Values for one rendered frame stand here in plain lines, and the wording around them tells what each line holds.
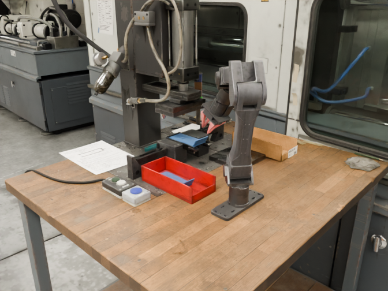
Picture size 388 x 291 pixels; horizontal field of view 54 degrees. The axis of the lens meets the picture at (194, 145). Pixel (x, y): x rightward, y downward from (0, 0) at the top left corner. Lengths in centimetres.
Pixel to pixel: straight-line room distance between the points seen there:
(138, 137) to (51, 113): 297
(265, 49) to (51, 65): 296
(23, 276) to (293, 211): 175
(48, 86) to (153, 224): 350
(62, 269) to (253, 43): 170
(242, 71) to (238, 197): 39
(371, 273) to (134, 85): 137
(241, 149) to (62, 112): 364
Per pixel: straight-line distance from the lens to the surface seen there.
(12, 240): 287
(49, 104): 454
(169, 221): 115
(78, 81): 462
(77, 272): 245
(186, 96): 142
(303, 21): 179
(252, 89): 102
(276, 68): 194
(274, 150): 156
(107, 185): 132
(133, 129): 168
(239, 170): 116
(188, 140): 150
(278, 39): 193
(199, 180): 133
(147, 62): 151
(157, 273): 97
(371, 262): 198
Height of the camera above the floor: 153
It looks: 22 degrees down
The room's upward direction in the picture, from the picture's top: straight up
